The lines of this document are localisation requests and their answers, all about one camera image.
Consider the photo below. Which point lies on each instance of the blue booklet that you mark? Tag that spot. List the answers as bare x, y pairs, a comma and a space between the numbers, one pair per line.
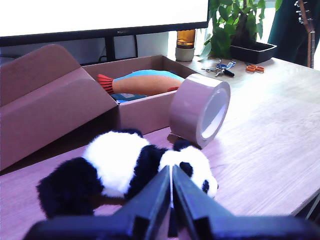
127, 97

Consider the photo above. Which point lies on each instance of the Huawei computer monitor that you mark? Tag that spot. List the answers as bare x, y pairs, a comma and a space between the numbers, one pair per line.
100, 12

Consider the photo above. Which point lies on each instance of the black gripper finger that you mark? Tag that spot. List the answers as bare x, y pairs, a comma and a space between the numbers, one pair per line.
187, 200
155, 200

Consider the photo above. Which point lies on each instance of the black table frame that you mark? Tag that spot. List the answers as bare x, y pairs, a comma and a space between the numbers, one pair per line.
311, 207

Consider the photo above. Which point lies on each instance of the bunch of keys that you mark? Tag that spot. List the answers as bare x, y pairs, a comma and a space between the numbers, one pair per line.
222, 70

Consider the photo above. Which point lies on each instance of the brown packing tape roll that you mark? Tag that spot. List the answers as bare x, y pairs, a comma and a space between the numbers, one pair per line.
187, 107

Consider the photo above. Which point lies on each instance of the orange and blue fish toy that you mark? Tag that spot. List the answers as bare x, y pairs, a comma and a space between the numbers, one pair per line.
145, 83

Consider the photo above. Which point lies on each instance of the wooden guitar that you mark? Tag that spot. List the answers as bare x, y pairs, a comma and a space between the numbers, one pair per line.
311, 45

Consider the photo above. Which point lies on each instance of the green potted plant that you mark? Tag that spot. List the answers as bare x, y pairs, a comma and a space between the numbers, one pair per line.
225, 37

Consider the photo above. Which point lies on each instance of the black and white panda plush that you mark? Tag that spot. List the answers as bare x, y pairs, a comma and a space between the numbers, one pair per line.
117, 155

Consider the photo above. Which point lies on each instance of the open brown cardboard box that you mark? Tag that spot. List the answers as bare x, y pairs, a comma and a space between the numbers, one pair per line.
50, 112

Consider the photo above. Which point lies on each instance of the dark green curtain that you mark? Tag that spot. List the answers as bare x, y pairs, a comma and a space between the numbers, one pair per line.
285, 32

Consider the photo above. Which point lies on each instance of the amber glass jar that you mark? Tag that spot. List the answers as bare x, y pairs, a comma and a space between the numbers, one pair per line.
185, 37

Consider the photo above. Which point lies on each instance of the black plant tray pot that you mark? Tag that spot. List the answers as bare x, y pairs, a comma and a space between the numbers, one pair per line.
255, 53

